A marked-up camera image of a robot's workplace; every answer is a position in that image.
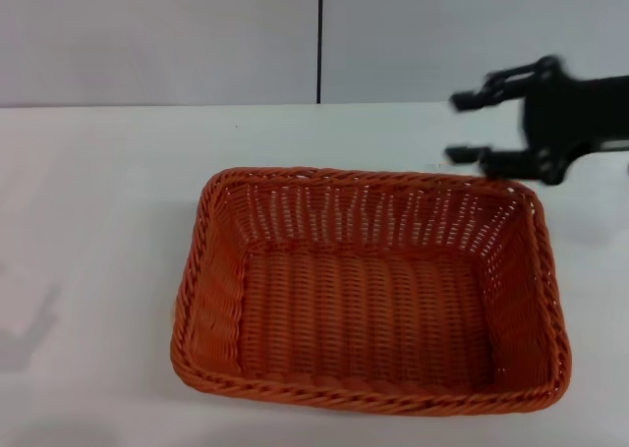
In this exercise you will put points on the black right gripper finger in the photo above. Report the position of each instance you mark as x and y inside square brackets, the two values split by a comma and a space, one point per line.
[491, 161]
[491, 91]

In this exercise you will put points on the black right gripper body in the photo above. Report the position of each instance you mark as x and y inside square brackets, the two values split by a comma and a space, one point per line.
[555, 123]

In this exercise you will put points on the orange woven plastic basket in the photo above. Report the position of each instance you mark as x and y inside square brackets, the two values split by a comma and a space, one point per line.
[373, 299]

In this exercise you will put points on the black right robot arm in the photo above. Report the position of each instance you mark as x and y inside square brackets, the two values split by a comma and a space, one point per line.
[611, 110]

